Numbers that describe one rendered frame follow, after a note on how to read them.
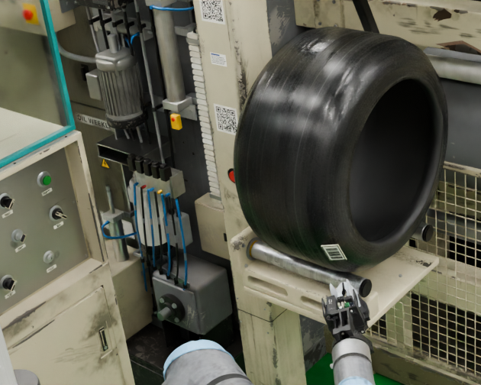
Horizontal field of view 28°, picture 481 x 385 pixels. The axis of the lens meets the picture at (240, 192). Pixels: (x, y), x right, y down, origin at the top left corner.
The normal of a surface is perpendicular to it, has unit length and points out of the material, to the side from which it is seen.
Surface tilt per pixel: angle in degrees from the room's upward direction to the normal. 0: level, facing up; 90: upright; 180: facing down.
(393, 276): 0
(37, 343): 90
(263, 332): 90
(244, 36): 90
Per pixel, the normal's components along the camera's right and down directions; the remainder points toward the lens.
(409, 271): -0.11, -0.87
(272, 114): -0.57, -0.22
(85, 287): 0.76, 0.24
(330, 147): 0.06, 0.11
